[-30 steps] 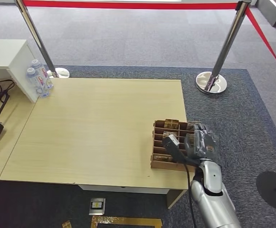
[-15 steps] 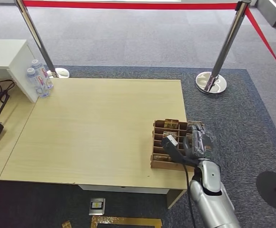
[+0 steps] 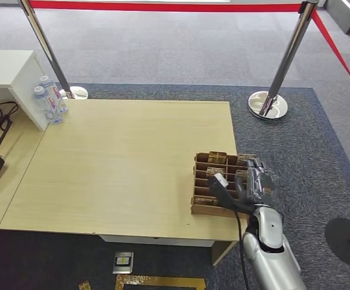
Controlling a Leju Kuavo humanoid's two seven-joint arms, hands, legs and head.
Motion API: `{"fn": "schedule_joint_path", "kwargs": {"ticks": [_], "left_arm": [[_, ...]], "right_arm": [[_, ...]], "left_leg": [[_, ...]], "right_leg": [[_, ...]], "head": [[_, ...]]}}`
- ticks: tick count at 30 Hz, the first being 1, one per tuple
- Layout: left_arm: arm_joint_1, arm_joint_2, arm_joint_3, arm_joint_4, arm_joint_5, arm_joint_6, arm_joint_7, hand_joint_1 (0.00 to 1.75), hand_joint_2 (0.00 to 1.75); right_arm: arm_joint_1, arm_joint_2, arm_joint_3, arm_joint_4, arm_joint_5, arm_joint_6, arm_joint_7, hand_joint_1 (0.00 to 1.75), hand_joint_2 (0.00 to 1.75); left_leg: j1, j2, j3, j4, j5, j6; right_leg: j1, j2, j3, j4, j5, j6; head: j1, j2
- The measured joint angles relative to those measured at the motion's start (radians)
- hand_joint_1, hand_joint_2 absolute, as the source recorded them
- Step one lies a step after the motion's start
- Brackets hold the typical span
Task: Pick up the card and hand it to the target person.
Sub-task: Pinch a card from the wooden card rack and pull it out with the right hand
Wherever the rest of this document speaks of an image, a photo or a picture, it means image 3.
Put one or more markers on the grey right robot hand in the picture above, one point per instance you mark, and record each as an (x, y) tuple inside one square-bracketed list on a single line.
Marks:
[(262, 184)]

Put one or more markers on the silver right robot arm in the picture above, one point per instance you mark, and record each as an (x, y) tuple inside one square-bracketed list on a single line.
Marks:
[(268, 252)]

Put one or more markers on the wooden slotted card holder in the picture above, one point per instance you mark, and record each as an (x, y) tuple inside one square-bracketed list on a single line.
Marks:
[(208, 192)]

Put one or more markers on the dark grey rug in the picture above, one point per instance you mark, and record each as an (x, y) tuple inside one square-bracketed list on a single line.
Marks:
[(283, 140)]

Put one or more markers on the wooden desk leg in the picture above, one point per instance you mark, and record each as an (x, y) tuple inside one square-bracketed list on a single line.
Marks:
[(222, 252)]

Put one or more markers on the black round floor disc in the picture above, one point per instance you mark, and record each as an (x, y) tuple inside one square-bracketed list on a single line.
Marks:
[(344, 242)]

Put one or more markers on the red barrier belt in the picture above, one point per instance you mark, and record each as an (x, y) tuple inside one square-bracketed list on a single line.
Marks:
[(163, 6), (335, 50)]

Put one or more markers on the grey platform step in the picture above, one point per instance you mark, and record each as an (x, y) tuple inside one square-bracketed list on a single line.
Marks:
[(347, 16)]

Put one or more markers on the clear plastic water bottle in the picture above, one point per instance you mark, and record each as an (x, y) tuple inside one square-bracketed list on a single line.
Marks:
[(54, 94), (47, 106)]

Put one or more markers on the white cabinet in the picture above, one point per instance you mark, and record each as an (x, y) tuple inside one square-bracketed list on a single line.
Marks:
[(0, 68)]

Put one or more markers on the black wrist camera pale box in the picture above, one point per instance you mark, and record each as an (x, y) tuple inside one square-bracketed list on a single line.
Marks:
[(223, 192)]

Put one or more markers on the chrome stanchion post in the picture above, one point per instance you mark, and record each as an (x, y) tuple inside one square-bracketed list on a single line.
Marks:
[(286, 56), (47, 48)]

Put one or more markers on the gold floor frame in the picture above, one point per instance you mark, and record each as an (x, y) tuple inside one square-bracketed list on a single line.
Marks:
[(163, 281)]

